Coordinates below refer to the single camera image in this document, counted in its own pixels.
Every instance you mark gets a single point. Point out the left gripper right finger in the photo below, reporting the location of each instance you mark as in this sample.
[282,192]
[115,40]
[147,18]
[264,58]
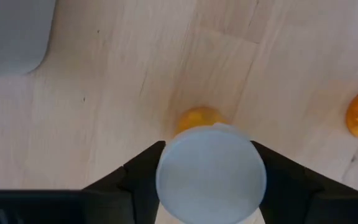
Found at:
[286,183]

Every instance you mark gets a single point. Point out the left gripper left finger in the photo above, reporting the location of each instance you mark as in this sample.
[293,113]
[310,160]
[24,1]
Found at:
[141,174]

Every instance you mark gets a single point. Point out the grey plastic basket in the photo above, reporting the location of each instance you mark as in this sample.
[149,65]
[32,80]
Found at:
[8,34]

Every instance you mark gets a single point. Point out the white ball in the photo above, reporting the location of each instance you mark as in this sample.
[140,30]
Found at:
[210,174]

